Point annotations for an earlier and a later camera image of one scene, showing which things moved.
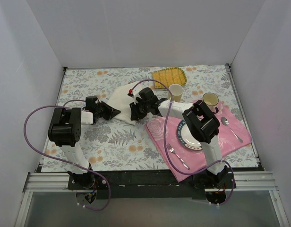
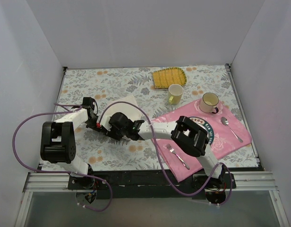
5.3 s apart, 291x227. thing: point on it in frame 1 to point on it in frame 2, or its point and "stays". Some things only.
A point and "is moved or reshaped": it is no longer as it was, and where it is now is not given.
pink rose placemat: [184, 152] stays
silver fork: [172, 150] stays
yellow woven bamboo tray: [169, 76] stays
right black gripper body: [136, 111] to [113, 133]
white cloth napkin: [119, 99] is moved or reshaped
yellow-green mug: [176, 91] stays
